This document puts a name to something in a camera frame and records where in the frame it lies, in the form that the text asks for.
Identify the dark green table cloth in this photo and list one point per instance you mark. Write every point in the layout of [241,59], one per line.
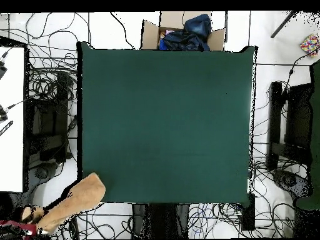
[200,100]

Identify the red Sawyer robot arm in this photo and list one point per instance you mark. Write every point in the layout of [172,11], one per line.
[22,227]

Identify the green cloth on side table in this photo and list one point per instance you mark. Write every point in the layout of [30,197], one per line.
[315,125]

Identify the multicolour spotted item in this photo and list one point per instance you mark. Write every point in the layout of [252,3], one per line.
[310,45]

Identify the dark navy garment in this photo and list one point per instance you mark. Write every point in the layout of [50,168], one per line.
[182,41]

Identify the brown cardboard box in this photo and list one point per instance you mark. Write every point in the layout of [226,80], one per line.
[150,35]

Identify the black stand frame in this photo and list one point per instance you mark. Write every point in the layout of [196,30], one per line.
[61,100]
[275,112]

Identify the tan terry towel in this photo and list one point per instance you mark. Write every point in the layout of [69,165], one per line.
[80,197]

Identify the white table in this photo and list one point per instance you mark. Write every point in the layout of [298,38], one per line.
[12,125]

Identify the black pole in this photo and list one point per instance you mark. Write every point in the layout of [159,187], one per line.
[283,24]

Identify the black box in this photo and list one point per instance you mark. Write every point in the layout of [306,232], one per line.
[248,212]

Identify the grey stand base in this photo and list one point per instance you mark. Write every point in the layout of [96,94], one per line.
[41,172]
[288,181]

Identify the blue denim garment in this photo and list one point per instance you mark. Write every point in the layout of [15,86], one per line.
[198,25]

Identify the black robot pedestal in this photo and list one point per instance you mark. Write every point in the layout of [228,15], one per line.
[160,220]

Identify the black strip with marks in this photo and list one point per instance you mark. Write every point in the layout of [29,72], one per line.
[6,128]

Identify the black power strip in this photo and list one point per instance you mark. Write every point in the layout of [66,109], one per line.
[74,231]

